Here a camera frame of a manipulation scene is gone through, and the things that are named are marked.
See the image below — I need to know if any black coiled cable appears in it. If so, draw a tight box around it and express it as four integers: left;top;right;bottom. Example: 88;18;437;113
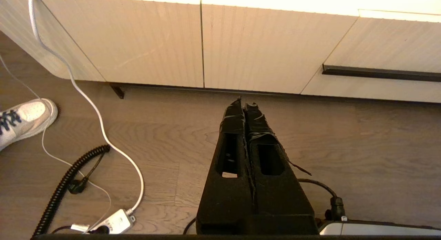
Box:
32;145;111;238

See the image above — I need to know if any white low cabinet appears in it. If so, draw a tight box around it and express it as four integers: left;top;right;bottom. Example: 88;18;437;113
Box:
0;0;441;103

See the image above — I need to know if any white sneaker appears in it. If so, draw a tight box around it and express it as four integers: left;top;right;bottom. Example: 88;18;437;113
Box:
0;98;59;152

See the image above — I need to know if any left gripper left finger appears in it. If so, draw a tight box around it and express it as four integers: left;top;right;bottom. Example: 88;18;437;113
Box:
195;97;257;234

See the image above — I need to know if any white ribbed cabinet door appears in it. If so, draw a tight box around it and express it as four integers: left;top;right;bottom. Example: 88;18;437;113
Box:
35;0;204;88
201;3;359;94

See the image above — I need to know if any thin white cable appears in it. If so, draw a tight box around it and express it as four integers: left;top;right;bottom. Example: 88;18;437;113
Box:
0;54;112;232

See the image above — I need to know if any thick white cable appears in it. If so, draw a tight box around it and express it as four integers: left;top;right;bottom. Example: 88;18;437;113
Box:
28;0;144;216

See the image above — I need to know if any black cable loop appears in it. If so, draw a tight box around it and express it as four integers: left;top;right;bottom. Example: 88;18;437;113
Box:
183;178;346;235

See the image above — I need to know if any black plug with cord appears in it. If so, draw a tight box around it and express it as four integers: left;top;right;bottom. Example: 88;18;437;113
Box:
67;152;105;195

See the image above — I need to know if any white ribbed drawer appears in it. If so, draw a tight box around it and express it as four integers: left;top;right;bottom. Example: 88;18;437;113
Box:
301;9;441;103

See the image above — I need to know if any white power adapter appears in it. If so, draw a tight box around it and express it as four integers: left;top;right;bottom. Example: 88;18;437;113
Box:
89;209;136;234

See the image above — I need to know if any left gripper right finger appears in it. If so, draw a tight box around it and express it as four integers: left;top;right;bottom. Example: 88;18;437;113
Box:
244;102;319;234

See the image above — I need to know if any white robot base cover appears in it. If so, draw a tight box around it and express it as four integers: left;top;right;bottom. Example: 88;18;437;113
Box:
319;216;441;236

